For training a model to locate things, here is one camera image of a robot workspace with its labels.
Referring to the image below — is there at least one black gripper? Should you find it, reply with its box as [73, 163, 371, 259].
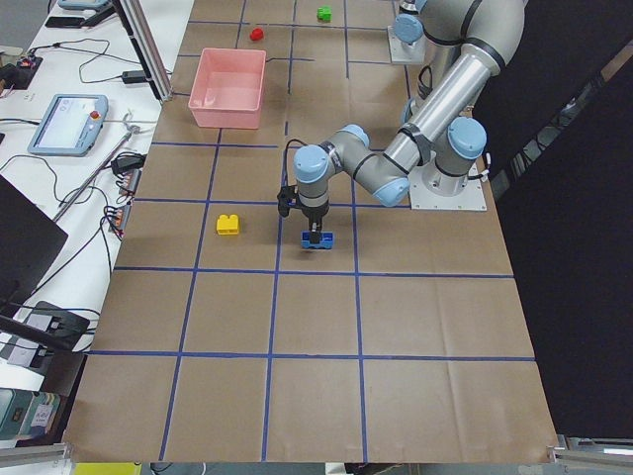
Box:
[300, 201, 329, 244]

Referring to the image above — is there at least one blue long toy block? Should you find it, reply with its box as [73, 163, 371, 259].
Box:
[301, 231, 334, 249]

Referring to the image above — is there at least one yellow toy block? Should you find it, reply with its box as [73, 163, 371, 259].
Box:
[216, 214, 240, 236]

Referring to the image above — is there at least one green toy block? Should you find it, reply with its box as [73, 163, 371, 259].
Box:
[316, 5, 332, 23]

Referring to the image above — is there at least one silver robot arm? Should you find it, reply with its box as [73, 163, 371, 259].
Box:
[392, 0, 426, 45]
[277, 1, 524, 248]

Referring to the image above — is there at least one pink plastic box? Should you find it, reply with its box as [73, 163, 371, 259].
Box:
[188, 47, 267, 130]

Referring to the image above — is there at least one brown paper table cover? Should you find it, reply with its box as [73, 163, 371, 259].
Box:
[64, 1, 556, 464]

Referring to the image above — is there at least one red small toy block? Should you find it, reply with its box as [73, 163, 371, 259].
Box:
[249, 28, 264, 42]

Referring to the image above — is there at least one metal rod tool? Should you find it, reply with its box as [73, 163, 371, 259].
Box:
[52, 109, 140, 223]

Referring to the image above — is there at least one black power adapter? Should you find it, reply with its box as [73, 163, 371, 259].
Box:
[121, 70, 146, 84]

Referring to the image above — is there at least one blue teach pendant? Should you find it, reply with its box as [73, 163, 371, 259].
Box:
[28, 94, 109, 156]

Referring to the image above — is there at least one black monitor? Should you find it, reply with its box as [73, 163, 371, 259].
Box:
[0, 177, 68, 317]

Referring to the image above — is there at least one black smartphone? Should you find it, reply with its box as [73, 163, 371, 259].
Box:
[45, 16, 85, 29]

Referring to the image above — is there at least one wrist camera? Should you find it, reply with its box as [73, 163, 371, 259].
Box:
[277, 184, 300, 218]

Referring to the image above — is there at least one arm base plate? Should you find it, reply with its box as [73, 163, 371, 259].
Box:
[387, 26, 427, 65]
[408, 157, 488, 212]

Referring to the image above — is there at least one aluminium frame post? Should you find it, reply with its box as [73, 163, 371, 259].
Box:
[112, 0, 173, 104]

